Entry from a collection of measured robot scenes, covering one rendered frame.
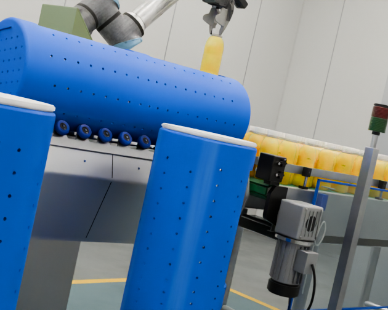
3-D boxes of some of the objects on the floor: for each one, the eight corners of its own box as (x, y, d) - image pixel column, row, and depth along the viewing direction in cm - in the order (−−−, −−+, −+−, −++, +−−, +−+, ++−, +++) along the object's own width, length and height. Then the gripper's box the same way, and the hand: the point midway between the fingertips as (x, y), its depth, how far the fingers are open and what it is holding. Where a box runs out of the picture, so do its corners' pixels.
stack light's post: (297, 434, 262) (364, 146, 255) (303, 432, 264) (371, 147, 258) (305, 439, 259) (374, 147, 252) (311, 437, 261) (380, 149, 255)
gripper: (205, -32, 243) (191, 29, 244) (228, -32, 234) (213, 31, 236) (222, -24, 249) (209, 35, 250) (245, -24, 240) (231, 37, 241)
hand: (217, 31), depth 245 cm, fingers closed on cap, 4 cm apart
